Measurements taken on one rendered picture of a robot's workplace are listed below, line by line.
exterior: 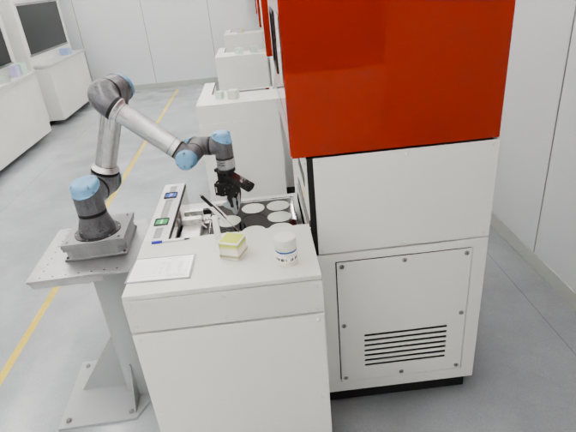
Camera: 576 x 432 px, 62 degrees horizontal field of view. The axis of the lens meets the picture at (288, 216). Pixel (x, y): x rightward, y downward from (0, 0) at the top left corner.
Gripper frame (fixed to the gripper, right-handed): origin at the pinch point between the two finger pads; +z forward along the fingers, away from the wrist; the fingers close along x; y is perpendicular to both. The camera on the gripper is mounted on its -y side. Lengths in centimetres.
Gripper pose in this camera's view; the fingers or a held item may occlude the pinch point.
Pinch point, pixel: (237, 212)
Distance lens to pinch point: 206.4
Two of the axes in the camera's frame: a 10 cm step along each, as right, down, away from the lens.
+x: -4.1, 4.5, -8.0
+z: 0.9, 8.9, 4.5
